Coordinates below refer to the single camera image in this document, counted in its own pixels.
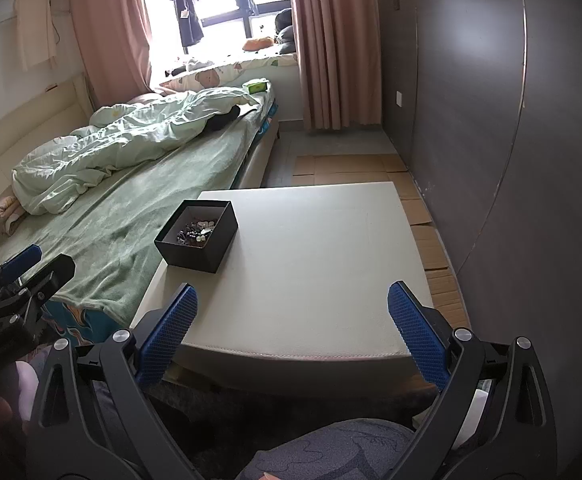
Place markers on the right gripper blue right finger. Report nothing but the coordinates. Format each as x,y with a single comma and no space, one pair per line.
492,419

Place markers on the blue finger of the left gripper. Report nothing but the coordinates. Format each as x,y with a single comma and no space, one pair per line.
18,265
16,297

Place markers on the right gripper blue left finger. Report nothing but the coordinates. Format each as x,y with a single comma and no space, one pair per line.
92,418

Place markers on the black square jewelry box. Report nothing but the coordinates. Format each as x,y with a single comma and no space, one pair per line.
198,235

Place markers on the person's left hand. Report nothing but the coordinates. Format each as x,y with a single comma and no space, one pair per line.
17,396

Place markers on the pink pillow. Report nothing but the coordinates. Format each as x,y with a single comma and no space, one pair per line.
11,212

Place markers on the light green crumpled duvet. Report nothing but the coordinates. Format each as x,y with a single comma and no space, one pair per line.
49,179

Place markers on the person's knee in grey trousers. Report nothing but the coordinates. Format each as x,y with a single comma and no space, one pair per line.
353,449

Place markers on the flattened cardboard sheets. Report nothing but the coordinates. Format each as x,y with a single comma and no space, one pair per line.
358,168

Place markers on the black garment on bed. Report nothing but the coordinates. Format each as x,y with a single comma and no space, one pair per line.
219,121

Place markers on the white low table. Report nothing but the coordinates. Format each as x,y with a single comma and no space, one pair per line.
299,303

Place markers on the pink hanging towel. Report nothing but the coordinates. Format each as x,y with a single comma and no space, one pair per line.
35,32

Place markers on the pink left curtain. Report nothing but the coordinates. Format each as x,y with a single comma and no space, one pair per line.
113,38

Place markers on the pink curtain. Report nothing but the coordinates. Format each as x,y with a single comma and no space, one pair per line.
338,49
113,38

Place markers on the green tissue pack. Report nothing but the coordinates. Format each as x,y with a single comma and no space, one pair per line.
255,86

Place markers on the orange plush on sill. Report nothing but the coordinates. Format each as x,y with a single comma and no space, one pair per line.
256,44

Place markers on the dark wardrobe doors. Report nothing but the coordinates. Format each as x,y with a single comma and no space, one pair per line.
483,100

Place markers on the dark cushions on sill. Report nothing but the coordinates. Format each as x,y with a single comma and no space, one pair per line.
285,31

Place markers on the pink right curtain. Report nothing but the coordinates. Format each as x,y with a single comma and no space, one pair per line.
338,49

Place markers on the green bed with cream frame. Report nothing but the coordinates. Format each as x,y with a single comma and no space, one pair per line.
110,230

